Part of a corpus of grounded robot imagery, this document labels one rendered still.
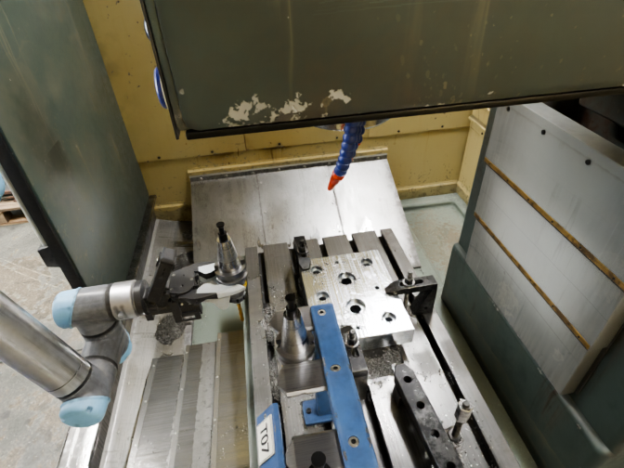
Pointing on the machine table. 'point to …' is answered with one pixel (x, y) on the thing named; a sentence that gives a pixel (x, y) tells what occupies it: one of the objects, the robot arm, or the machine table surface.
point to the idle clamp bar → (406, 393)
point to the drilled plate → (374, 334)
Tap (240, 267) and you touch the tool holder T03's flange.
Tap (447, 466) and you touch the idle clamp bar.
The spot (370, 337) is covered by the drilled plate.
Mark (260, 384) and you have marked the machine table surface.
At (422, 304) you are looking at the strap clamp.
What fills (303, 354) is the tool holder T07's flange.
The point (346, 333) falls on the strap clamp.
